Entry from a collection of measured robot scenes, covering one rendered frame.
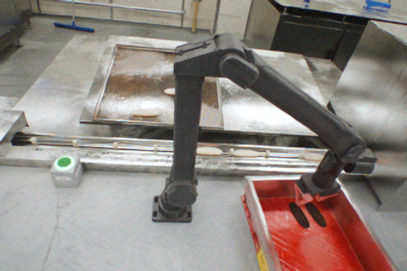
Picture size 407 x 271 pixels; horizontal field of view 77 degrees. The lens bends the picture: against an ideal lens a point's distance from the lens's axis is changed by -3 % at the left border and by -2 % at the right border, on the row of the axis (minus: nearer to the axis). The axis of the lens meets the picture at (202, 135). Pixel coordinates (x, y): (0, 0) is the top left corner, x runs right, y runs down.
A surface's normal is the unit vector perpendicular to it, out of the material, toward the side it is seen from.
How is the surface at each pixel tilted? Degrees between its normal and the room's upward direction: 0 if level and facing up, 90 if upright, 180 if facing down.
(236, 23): 90
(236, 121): 10
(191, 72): 90
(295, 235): 0
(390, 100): 90
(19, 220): 0
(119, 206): 0
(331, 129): 84
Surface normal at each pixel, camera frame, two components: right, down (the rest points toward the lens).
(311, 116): 0.07, 0.62
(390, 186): -0.99, -0.06
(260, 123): 0.13, -0.63
